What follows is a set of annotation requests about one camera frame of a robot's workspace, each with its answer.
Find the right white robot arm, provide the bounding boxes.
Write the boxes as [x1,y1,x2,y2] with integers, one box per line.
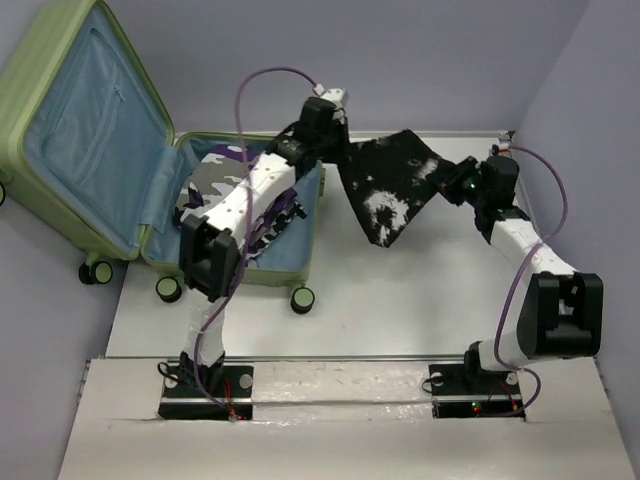
[434,155,604,392]

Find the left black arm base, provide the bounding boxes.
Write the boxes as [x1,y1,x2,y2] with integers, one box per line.
[156,361,254,422]

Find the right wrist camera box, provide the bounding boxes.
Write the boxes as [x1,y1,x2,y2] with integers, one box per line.
[489,142,511,158]

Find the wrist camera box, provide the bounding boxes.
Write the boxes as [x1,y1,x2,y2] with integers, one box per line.
[312,84,349,109]
[489,142,511,158]

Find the purple grey camouflage garment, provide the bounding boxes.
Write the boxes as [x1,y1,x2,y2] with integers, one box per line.
[172,144,307,259]

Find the green hard-shell suitcase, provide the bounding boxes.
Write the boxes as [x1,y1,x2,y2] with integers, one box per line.
[0,0,329,315]

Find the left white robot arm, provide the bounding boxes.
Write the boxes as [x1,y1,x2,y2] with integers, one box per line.
[179,88,348,399]

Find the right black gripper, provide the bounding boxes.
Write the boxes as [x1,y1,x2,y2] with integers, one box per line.
[426,156,489,209]

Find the black white tie-dye shirt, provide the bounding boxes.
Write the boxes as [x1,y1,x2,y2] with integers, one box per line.
[335,129,456,248]

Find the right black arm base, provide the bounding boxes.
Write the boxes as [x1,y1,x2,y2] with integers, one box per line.
[421,363,525,419]

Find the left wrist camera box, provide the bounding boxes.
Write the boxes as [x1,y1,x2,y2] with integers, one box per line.
[312,84,349,109]

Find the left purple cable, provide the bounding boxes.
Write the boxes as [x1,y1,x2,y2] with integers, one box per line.
[192,67,321,409]

